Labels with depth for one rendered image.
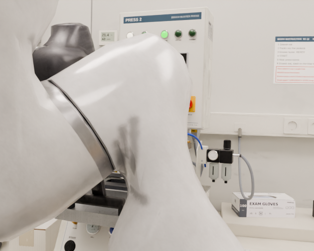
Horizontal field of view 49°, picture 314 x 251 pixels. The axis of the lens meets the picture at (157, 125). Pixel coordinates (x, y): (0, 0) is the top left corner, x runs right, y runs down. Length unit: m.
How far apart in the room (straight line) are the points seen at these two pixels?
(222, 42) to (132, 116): 1.38
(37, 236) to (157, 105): 0.92
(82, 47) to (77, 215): 0.41
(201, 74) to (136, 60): 0.90
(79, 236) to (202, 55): 0.70
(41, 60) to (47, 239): 0.68
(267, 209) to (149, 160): 1.22
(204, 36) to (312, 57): 0.63
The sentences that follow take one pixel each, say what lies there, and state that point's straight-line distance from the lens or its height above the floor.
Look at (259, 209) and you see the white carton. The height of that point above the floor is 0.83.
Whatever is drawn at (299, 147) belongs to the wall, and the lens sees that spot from 1.68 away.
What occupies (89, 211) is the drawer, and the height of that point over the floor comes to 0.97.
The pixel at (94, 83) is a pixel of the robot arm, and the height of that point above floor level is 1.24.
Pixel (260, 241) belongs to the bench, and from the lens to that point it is 1.37.
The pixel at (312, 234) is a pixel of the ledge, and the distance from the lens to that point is 1.43.
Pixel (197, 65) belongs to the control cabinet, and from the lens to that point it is 1.21.
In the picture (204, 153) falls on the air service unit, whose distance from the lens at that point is 1.20.
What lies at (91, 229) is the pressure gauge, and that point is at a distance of 1.00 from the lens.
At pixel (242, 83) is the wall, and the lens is 1.64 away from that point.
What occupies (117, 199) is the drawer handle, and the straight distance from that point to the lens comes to 0.83.
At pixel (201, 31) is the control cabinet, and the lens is 1.23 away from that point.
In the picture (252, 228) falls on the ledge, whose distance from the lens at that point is 1.39.
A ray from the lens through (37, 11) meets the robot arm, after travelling 0.29.
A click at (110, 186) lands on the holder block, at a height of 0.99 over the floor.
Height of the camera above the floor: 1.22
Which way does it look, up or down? 3 degrees down
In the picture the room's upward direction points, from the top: 2 degrees clockwise
